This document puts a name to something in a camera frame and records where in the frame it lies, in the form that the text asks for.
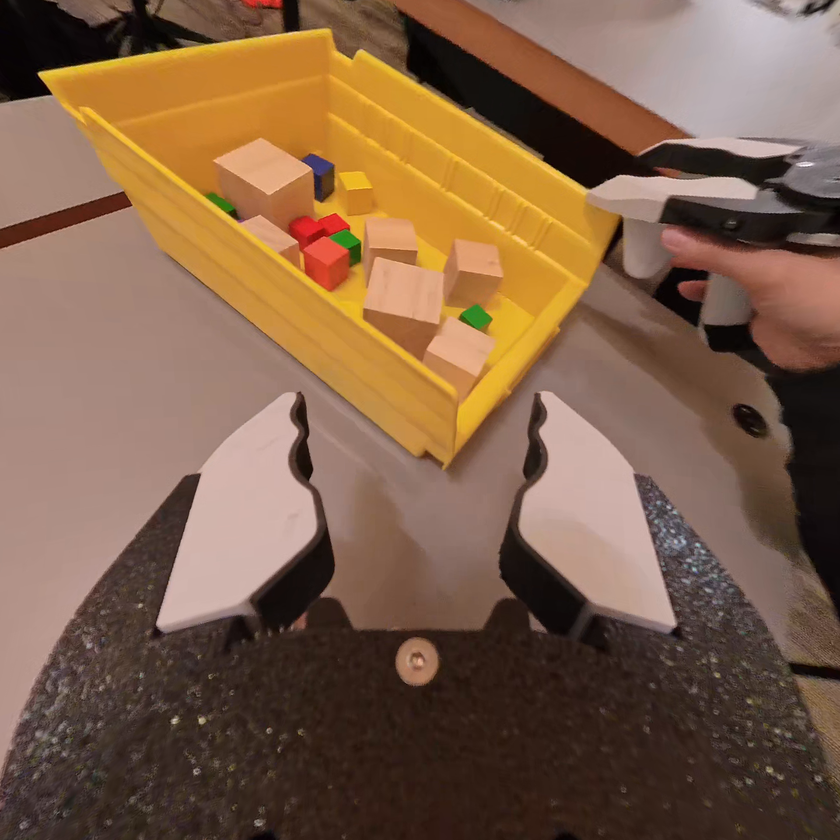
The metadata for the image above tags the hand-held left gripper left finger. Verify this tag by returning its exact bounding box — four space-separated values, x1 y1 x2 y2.
156 391 337 636

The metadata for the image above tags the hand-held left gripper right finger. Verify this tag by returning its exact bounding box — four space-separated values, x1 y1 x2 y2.
499 391 678 639

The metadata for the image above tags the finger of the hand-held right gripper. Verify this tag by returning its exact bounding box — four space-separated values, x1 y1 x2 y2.
635 135 807 185
585 175 767 279

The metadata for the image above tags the pile of wooden cubes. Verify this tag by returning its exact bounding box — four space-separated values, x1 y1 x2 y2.
205 138 505 401

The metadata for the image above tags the yellow plastic storage bin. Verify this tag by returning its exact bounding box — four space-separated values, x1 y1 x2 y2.
38 28 622 471

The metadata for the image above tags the person's right hand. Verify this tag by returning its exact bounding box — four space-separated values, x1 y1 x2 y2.
661 228 840 372

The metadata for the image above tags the wood edged grey table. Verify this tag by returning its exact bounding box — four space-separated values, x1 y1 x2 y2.
394 0 840 143

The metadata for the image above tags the person's dark clothing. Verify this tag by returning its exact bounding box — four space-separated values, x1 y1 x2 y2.
764 367 840 595

